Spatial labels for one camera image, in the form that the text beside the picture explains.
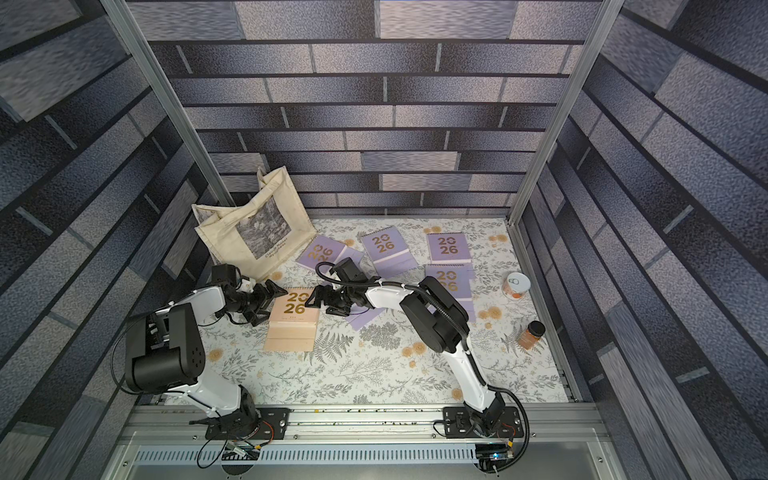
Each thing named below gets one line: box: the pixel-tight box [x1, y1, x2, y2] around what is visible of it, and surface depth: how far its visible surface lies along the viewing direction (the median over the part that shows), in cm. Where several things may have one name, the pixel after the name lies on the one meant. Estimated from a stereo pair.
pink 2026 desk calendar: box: [264, 287, 320, 352], surface depth 92 cm
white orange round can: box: [502, 272, 531, 301], surface depth 97 cm
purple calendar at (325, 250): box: [296, 234, 364, 269], surface depth 110 cm
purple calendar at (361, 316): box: [346, 303, 386, 331], surface depth 94 cm
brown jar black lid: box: [517, 320, 546, 350], surface depth 82 cm
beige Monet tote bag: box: [192, 166, 317, 283], surface depth 96 cm
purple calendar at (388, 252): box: [360, 225, 419, 278], surface depth 111 cm
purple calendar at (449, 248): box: [427, 232, 472, 264], surface depth 112 cm
